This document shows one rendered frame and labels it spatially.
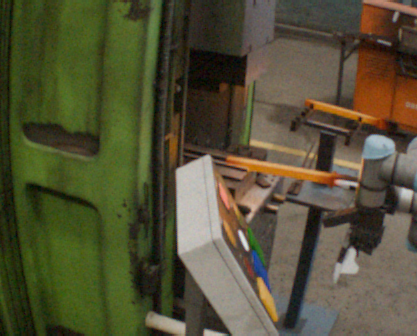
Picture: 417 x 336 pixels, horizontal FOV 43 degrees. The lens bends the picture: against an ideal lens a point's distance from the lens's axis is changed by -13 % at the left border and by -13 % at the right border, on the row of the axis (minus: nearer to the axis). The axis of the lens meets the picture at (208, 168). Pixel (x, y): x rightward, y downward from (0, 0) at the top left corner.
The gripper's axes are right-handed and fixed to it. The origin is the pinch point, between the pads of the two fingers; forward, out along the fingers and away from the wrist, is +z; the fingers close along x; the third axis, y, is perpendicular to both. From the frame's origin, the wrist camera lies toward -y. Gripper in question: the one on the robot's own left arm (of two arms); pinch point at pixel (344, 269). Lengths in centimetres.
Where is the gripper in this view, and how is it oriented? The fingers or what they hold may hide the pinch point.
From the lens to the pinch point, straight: 142.0
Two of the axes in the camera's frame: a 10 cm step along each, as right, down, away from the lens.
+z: -0.7, 9.1, 4.1
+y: 8.1, 3.0, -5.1
